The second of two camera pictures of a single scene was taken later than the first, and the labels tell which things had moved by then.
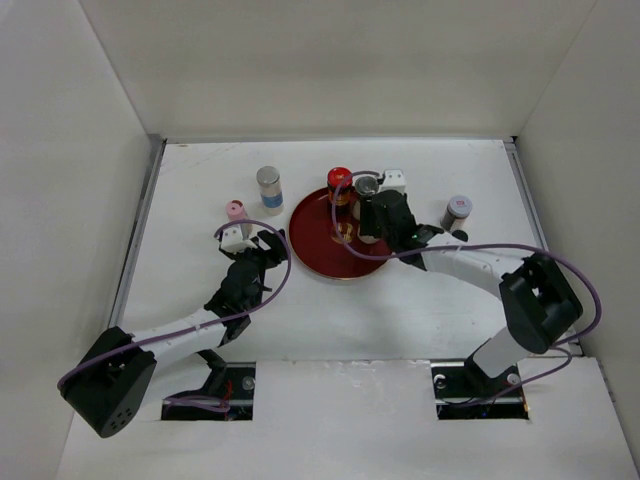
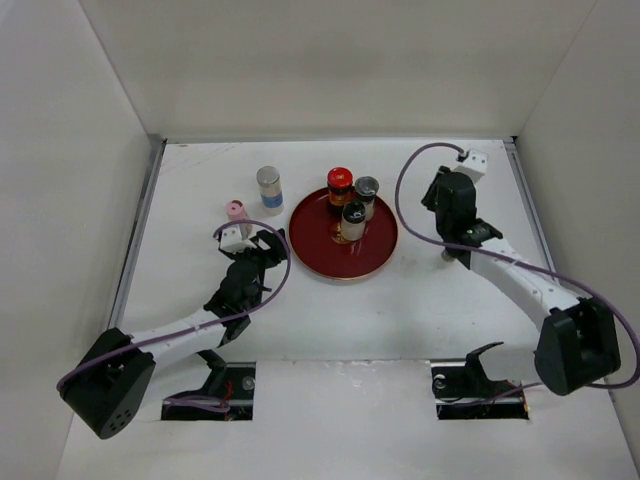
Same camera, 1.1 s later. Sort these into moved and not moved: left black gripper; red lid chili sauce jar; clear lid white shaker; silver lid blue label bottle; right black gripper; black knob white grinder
Moved: black knob white grinder; right black gripper
Not moved: red lid chili sauce jar; left black gripper; clear lid white shaker; silver lid blue label bottle
